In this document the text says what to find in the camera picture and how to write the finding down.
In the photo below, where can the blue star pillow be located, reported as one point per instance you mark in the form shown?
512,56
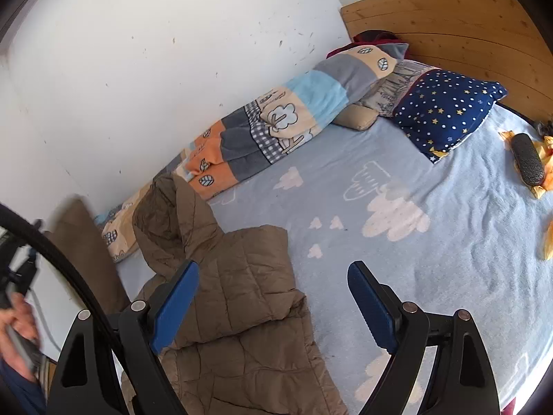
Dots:
445,108

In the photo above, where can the brown quilted jacket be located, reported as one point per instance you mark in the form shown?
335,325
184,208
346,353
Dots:
246,276

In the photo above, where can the dark red cloth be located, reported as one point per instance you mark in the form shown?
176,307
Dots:
371,36

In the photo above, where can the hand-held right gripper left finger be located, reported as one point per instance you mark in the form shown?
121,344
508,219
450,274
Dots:
175,307

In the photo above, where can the wooden headboard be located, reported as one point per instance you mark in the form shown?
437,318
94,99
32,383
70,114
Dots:
453,21

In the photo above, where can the patchwork blanket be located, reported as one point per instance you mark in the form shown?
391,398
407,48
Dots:
302,95

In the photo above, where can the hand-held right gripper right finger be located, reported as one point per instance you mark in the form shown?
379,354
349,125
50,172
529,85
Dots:
371,307

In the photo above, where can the person's left hand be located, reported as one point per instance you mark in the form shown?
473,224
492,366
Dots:
15,324

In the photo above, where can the person's left forearm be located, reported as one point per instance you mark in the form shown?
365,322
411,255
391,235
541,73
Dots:
17,393

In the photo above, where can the grey patterned pillow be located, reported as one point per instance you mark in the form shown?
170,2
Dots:
397,82

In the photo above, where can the blue cloud bedsheet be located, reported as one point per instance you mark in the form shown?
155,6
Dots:
432,268

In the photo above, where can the small dark object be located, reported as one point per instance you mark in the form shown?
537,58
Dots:
544,127

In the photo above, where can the beige pillow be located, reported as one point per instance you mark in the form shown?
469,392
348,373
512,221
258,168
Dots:
356,116

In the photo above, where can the orange cloth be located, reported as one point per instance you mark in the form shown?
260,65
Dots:
548,242

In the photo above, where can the yellow cloth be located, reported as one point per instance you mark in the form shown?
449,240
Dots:
546,147

